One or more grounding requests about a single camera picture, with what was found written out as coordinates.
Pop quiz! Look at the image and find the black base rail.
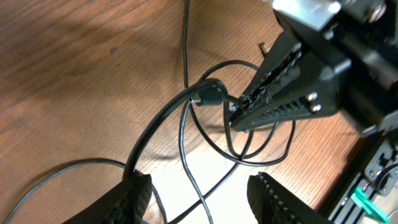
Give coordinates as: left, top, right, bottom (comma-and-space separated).
318, 136, 397, 224

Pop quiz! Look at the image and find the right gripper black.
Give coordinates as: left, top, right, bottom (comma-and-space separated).
231, 0, 397, 136

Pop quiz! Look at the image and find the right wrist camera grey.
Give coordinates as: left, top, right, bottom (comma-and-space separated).
263, 0, 342, 31

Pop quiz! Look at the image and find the thin black usb cable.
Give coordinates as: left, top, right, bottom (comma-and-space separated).
2, 0, 296, 224

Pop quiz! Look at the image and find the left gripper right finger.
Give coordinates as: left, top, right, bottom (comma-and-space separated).
247, 172, 330, 224

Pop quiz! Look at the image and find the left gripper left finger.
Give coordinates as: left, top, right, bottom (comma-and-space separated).
65, 172, 152, 224

